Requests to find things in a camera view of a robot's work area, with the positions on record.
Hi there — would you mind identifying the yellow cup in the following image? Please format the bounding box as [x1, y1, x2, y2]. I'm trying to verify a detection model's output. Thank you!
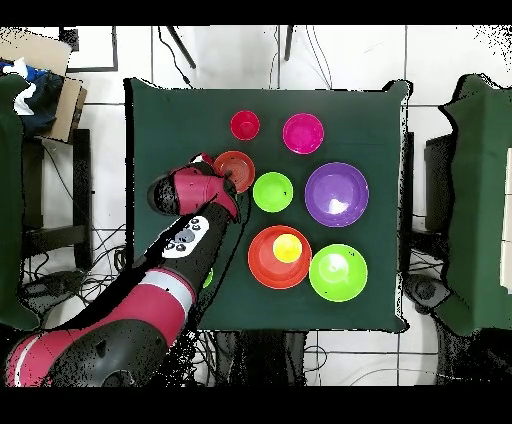
[272, 233, 304, 264]

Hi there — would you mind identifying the pink bowl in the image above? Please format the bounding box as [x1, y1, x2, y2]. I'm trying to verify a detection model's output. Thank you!
[282, 112, 326, 156]

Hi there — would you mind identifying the large green bowl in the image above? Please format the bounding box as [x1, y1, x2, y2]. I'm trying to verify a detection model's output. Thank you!
[308, 243, 369, 303]

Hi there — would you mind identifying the green cloth covered table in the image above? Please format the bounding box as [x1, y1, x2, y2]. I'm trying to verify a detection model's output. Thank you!
[0, 73, 41, 331]
[433, 73, 512, 337]

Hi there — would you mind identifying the dark green tablecloth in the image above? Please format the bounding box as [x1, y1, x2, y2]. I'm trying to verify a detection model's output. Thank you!
[123, 77, 411, 333]

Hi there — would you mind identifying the cardboard box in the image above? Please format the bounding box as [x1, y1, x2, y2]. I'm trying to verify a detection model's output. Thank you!
[0, 27, 88, 143]

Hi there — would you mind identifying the tangle of cables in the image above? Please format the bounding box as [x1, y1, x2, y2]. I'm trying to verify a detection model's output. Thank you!
[19, 223, 133, 313]

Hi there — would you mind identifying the small green bowl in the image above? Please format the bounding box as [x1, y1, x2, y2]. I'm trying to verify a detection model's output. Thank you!
[252, 171, 294, 214]

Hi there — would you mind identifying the small orange bowl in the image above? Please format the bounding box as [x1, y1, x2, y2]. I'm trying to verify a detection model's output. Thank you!
[213, 150, 256, 195]

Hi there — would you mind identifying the blue and white cloth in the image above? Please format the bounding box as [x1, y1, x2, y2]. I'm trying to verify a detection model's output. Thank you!
[0, 57, 65, 137]

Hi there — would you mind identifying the red cup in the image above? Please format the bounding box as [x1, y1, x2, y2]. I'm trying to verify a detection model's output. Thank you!
[230, 110, 261, 142]

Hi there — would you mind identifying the large purple bowl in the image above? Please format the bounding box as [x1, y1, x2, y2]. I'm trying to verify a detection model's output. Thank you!
[304, 161, 370, 228]

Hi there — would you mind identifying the black stool frame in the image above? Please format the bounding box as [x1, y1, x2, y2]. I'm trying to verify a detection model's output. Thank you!
[21, 128, 94, 271]

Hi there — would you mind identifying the large orange-red bowl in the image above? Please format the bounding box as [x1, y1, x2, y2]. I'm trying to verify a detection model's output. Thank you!
[247, 224, 313, 290]

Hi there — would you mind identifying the black rectangular frame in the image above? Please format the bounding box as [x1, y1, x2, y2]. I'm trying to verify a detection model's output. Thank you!
[59, 25, 119, 73]

